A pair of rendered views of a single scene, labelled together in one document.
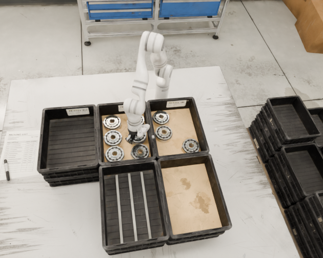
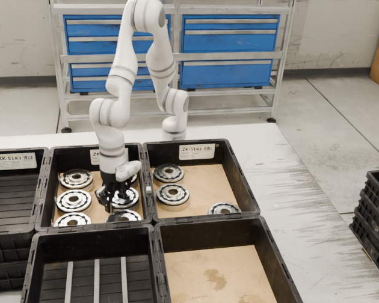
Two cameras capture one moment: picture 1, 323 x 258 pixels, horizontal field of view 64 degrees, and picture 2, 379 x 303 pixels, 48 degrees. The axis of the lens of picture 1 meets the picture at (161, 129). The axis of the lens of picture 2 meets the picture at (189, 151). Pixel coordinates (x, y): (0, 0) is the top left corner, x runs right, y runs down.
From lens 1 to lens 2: 53 cm
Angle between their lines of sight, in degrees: 24
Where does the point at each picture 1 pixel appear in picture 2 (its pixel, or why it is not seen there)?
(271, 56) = (366, 143)
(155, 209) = not seen: outside the picture
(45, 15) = (8, 98)
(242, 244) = not seen: outside the picture
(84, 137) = (20, 204)
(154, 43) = (145, 9)
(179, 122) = (204, 183)
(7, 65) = not seen: outside the picture
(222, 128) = (287, 204)
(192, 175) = (230, 264)
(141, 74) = (123, 56)
